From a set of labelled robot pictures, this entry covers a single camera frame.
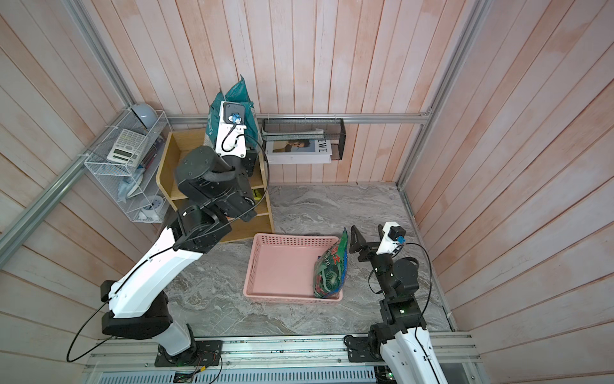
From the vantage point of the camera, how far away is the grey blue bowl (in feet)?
2.72

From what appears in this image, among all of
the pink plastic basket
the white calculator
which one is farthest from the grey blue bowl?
the pink plastic basket

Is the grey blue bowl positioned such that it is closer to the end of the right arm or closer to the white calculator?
the white calculator

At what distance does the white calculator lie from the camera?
735 mm

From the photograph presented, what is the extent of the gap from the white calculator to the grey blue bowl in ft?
0.17

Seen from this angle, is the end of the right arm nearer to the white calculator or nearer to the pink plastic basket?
the pink plastic basket

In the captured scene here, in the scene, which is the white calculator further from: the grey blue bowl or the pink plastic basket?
the pink plastic basket
